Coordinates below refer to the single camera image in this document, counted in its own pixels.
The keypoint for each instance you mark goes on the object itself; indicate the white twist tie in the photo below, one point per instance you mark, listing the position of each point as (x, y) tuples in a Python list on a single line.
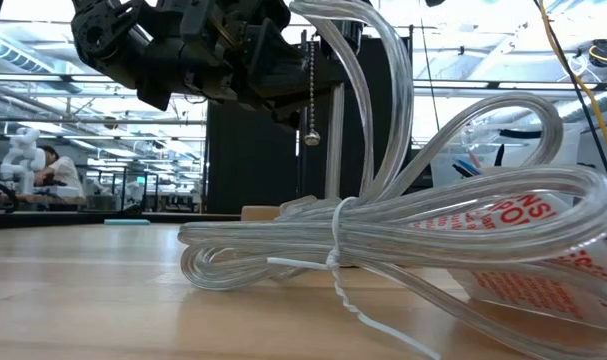
[(334, 235)]

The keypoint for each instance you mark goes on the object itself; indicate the blue pen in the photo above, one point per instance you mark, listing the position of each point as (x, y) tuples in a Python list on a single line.
[(465, 168)]

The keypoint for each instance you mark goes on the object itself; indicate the clear plastic storage bin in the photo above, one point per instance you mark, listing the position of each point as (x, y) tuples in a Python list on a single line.
[(513, 150)]

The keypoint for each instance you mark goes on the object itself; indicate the person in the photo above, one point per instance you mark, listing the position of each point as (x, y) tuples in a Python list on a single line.
[(65, 172)]

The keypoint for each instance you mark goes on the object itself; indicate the thin black pen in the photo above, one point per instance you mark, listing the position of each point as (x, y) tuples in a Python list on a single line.
[(499, 155)]

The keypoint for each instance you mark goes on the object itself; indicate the white warning tag red print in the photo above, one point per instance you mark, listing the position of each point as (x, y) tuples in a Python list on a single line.
[(523, 295)]

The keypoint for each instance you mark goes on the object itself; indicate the black aluminium table frame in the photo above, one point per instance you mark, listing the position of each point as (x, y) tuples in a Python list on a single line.
[(58, 219)]

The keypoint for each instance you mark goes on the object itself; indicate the blue sticky note pad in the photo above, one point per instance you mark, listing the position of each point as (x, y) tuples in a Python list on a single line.
[(127, 222)]

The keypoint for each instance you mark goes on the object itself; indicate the wooden base lamp black socket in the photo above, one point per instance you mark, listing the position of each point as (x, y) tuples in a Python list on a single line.
[(334, 150)]

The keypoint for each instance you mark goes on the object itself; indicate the pink pen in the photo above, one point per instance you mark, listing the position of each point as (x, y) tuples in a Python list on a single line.
[(474, 159)]

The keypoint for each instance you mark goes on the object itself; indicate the black folding partition screen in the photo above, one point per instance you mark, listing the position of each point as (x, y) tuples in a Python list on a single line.
[(253, 165)]

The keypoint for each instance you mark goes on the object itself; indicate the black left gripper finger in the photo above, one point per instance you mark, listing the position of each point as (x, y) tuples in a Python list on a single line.
[(320, 87)]

